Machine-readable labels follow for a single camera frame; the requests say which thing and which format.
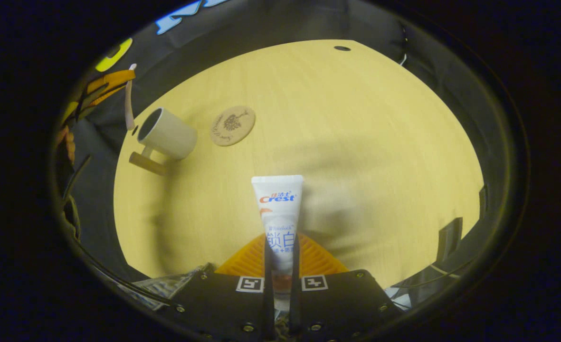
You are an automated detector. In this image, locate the black backdrop cloth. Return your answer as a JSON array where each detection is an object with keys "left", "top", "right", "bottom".
[{"left": 55, "top": 0, "right": 509, "bottom": 281}]

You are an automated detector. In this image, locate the white toothpaste tube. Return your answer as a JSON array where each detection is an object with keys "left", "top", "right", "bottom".
[{"left": 251, "top": 175, "right": 304, "bottom": 309}]

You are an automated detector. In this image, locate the white cup with wooden handle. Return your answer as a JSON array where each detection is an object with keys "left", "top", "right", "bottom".
[{"left": 129, "top": 107, "right": 199, "bottom": 177}]

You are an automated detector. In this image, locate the wooden desktop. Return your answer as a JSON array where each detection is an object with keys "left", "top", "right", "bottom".
[{"left": 114, "top": 39, "right": 485, "bottom": 288}]

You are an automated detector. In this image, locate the round wooden coaster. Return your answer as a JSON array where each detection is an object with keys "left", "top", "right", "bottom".
[{"left": 209, "top": 105, "right": 256, "bottom": 147}]

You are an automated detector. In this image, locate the white toothbrush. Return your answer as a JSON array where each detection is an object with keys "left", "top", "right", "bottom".
[{"left": 124, "top": 63, "right": 138, "bottom": 131}]

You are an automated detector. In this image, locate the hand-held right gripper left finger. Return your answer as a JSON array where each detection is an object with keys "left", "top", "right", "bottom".
[{"left": 173, "top": 234, "right": 276, "bottom": 342}]

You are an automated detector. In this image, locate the black cable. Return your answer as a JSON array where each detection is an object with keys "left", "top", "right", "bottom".
[{"left": 61, "top": 154, "right": 93, "bottom": 240}]

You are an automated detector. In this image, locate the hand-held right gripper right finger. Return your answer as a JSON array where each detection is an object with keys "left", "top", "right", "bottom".
[{"left": 290, "top": 233, "right": 400, "bottom": 342}]

